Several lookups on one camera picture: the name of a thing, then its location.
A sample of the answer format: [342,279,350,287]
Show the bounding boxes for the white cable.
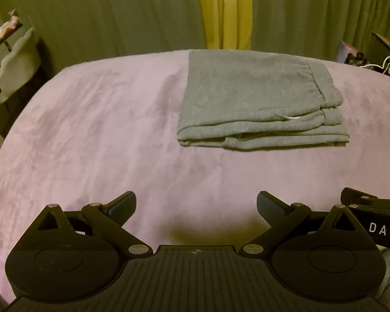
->
[362,55,390,74]

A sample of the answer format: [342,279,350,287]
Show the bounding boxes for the glossy booklet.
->
[336,40,367,66]

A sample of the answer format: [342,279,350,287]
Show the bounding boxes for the white cloth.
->
[0,27,41,105]

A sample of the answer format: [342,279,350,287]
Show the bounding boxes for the purple fleece blanket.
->
[0,49,390,303]

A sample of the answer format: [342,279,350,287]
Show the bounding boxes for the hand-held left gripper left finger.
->
[36,191,154,257]

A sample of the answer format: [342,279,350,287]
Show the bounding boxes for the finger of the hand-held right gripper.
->
[340,187,390,209]

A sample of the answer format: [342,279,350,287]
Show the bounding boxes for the white charger with cable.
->
[361,32,390,80]

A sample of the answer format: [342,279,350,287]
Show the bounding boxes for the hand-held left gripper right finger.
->
[242,191,358,257]

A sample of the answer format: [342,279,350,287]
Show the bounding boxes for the green curtain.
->
[0,0,209,69]
[249,0,390,63]

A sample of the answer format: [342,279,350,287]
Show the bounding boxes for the small items on cabinet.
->
[0,9,24,39]

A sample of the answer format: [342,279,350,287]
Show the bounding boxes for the yellow curtain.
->
[195,0,254,51]

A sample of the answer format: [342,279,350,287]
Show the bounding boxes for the grey pants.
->
[177,49,350,151]

